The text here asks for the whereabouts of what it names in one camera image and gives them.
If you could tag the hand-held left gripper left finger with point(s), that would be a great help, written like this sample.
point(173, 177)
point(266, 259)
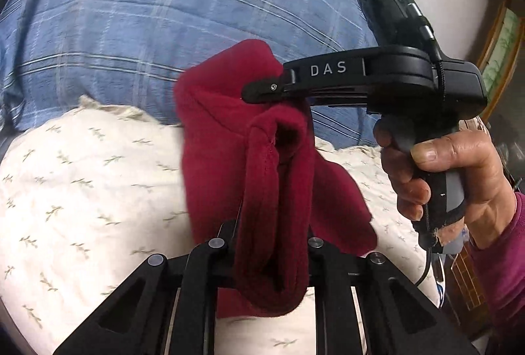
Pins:
point(205, 260)

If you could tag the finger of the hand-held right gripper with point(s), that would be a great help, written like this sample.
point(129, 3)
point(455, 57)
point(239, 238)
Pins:
point(324, 71)

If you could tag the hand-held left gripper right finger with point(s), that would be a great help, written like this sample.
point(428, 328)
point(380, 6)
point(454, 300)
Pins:
point(325, 260)

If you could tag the dark red garment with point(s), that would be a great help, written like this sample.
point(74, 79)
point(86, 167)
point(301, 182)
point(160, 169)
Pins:
point(266, 174)

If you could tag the person's right forearm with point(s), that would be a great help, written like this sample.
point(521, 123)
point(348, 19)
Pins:
point(502, 264)

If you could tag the person's right hand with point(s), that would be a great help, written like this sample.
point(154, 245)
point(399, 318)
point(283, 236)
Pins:
point(471, 174)

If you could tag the wooden framed picture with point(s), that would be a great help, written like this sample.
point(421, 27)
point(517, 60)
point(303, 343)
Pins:
point(502, 47)

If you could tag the cream leaf-print blanket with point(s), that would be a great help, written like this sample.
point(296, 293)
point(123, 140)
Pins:
point(82, 195)

